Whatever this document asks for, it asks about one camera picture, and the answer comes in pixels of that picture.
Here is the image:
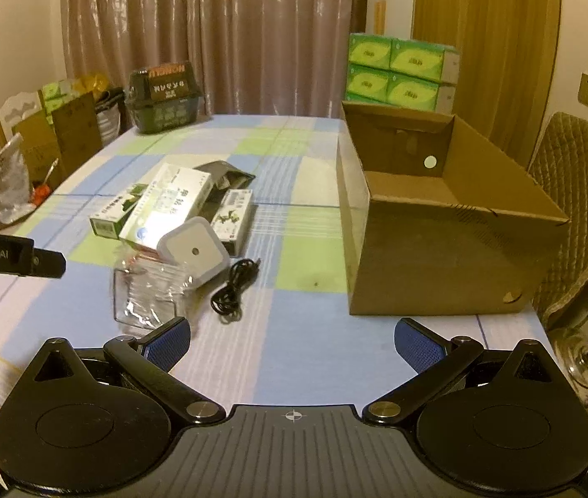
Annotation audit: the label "clear plastic bag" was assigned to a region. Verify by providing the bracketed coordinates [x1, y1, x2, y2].
[112, 252, 196, 330]

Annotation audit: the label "black usb cable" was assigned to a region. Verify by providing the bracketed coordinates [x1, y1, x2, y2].
[209, 256, 263, 325]

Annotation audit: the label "white square night light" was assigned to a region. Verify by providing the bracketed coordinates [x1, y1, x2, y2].
[157, 217, 230, 288]

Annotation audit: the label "green white toothpaste box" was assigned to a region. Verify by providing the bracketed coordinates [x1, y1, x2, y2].
[89, 183, 147, 239]

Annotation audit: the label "small green white box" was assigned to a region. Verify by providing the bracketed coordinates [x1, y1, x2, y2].
[211, 189, 252, 256]

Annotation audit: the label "large white medicine box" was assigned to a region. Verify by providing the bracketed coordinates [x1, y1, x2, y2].
[120, 163, 213, 251]

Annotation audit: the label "silver foil tea pouch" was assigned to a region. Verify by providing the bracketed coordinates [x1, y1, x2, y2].
[196, 161, 256, 203]

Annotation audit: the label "cardboard boxes beside table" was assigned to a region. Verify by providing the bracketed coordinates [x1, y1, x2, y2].
[0, 73, 125, 188]

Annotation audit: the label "open cardboard box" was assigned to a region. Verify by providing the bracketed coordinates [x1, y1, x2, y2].
[337, 101, 570, 316]

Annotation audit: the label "checkered tablecloth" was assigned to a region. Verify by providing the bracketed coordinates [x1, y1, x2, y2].
[0, 103, 570, 407]

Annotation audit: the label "dark green noodle basket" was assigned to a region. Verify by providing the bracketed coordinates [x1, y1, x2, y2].
[125, 61, 203, 134]

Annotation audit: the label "quilted brown chair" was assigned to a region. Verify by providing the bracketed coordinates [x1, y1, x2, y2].
[529, 111, 588, 330]

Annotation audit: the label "green tissue box pack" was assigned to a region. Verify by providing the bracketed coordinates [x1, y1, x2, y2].
[345, 33, 460, 115]

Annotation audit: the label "brown curtain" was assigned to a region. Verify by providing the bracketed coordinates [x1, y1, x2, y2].
[61, 0, 367, 118]

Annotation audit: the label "wooden door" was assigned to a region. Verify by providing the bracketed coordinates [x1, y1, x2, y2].
[412, 0, 561, 166]

